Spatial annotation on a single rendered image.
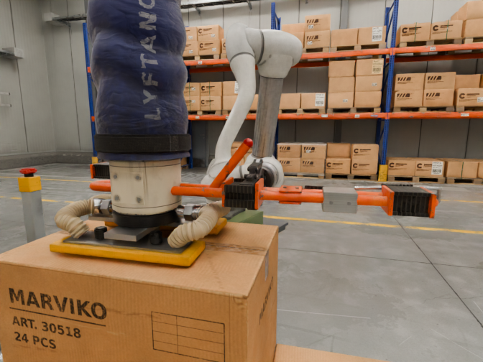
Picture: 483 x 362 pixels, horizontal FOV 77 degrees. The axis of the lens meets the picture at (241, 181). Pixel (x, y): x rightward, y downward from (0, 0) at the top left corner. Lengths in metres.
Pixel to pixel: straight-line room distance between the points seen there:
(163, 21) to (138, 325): 0.62
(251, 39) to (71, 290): 1.02
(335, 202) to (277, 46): 0.80
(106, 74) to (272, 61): 0.75
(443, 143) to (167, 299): 9.26
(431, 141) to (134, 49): 9.11
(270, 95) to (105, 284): 0.99
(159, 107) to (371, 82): 7.39
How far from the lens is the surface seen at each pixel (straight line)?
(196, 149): 9.85
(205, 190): 0.71
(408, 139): 9.37
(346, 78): 7.90
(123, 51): 0.71
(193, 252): 0.66
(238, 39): 1.27
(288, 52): 1.33
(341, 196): 0.67
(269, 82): 1.35
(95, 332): 0.76
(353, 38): 8.07
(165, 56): 0.72
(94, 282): 0.70
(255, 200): 0.67
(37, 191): 1.80
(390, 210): 0.68
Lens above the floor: 1.23
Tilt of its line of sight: 10 degrees down
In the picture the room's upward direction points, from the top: straight up
